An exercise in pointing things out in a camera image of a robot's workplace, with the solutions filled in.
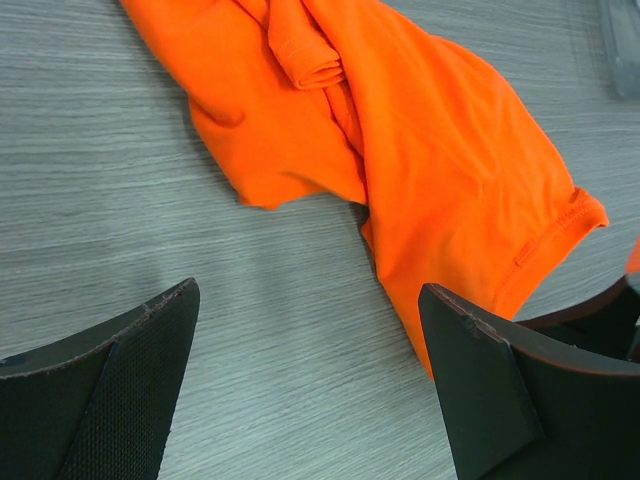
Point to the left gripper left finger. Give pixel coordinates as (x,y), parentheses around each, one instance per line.
(99,404)

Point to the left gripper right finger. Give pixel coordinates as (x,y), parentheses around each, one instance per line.
(553,397)

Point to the orange t shirt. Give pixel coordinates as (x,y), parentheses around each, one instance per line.
(298,98)

